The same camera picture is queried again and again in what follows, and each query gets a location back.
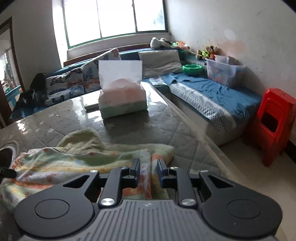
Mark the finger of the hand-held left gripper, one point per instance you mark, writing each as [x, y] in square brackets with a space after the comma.
[8, 173]

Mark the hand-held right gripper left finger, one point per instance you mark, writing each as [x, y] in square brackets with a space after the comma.
[135, 172]

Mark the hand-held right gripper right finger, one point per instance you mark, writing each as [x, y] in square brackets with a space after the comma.
[163, 172]

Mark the green floral pyjama shirt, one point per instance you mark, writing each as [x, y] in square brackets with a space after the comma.
[69, 160]

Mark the grey quilted star table cover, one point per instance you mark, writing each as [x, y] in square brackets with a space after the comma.
[161, 129]

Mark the pink green tissue pack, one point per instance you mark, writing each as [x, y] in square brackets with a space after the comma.
[122, 97]

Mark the black bag on sofa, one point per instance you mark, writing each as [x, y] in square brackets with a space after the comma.
[30, 99]

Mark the blue cabinet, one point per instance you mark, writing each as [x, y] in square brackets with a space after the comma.
[13, 96]

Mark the blue corner sofa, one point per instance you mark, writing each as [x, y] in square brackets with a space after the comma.
[196, 102]

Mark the flat white book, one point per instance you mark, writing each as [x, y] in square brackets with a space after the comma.
[92, 104]

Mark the blue bed sheet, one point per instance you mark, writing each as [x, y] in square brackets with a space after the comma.
[212, 92]

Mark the black backpack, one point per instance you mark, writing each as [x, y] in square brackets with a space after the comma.
[38, 82]

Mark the butterfly print cushion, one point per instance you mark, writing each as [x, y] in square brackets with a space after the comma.
[91, 74]
[64, 85]

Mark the green plastic basin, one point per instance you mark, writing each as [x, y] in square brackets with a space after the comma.
[193, 69]

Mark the plain grey cushion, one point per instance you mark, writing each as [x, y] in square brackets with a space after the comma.
[159, 62]

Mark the clear plastic storage box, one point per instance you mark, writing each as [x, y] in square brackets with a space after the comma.
[222, 71]

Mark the red plastic stool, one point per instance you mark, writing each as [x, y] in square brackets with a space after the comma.
[272, 122]

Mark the brown green plush toys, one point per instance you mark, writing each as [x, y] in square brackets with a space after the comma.
[208, 52]

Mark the orange green plush toy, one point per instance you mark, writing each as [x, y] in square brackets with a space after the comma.
[181, 45]

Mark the white plush toy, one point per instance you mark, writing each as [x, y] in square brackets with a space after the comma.
[159, 42]

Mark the green framed window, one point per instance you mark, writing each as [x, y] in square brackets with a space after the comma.
[111, 18]

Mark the dark wooden door frame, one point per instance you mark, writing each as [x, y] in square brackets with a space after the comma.
[16, 58]

